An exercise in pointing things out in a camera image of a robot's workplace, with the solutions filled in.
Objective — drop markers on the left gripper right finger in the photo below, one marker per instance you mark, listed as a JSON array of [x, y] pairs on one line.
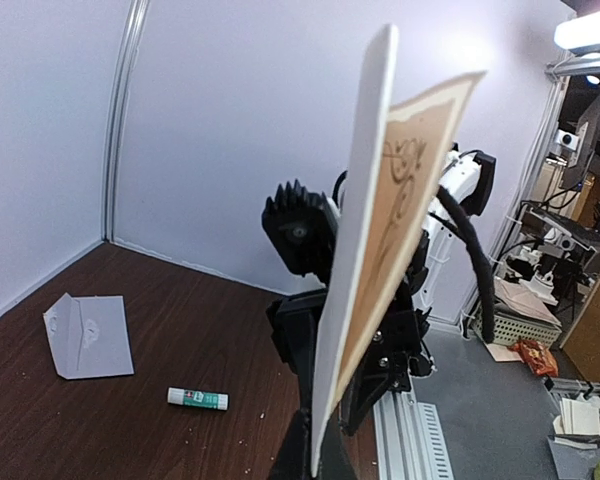
[[335, 463]]

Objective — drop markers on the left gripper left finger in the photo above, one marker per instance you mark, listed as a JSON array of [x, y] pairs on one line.
[[293, 460]]

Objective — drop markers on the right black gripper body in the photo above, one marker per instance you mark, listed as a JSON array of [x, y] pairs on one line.
[[396, 353]]

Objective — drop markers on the white letter sheet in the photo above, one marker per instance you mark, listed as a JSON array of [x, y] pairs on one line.
[[397, 158]]

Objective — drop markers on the grey envelope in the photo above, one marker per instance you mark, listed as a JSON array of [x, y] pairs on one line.
[[88, 337]]

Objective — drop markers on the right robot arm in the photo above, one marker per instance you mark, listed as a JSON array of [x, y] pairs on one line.
[[302, 227]]

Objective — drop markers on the white green glue stick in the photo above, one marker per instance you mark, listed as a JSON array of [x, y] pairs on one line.
[[197, 399]]

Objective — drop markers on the front aluminium rail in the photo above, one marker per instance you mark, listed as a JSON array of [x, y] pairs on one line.
[[409, 439]]

